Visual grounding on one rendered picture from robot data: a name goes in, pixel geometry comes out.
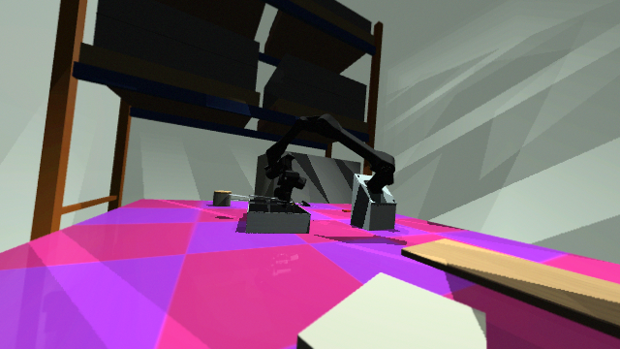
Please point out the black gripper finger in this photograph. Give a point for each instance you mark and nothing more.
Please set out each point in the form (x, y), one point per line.
(281, 197)
(287, 188)

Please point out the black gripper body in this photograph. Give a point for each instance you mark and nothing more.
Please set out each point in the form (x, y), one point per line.
(285, 174)

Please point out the light wooden board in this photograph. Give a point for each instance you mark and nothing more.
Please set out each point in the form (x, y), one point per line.
(590, 301)

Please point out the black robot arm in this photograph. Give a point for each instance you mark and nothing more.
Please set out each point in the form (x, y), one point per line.
(381, 163)

